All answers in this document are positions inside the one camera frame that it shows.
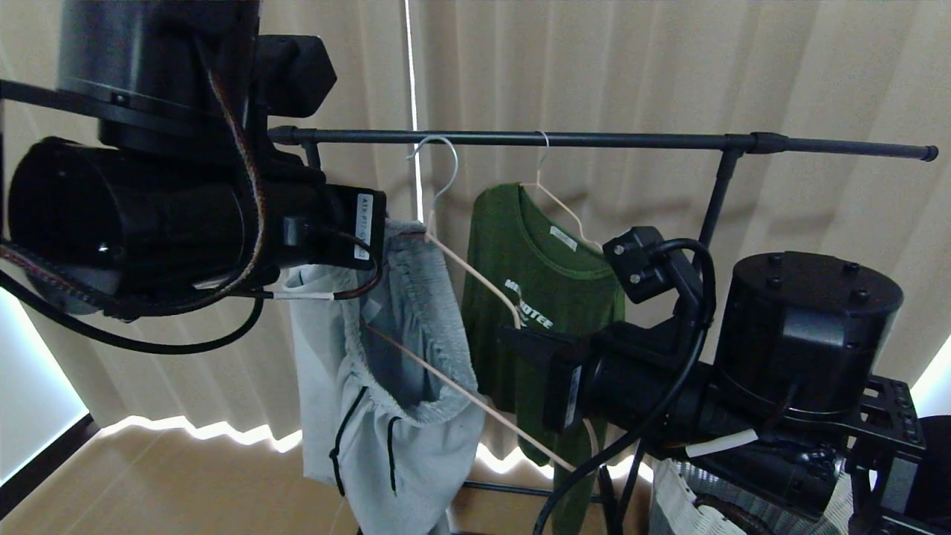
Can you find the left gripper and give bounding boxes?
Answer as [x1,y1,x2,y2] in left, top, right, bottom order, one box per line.
[6,136,389,319]

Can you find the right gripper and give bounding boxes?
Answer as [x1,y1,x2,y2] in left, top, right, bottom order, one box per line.
[496,321,720,448]

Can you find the pink clothes hanger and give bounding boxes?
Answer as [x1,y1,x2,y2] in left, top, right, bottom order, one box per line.
[363,135,595,476]
[520,132,604,253]

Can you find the pale grey shorts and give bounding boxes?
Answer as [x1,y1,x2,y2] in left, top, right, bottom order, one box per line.
[286,219,487,535]

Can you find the white laundry basket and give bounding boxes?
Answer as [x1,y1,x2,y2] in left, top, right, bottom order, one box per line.
[650,457,855,535]

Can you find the black clothes rack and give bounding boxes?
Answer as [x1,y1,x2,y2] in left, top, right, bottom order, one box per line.
[267,126,938,535]

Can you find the green printed shirt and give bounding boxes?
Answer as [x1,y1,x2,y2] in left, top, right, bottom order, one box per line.
[461,182,629,535]

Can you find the beige curtain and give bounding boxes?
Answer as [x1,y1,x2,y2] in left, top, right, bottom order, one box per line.
[0,0,951,476]

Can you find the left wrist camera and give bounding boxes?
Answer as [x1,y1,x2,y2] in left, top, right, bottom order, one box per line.
[253,33,339,161]

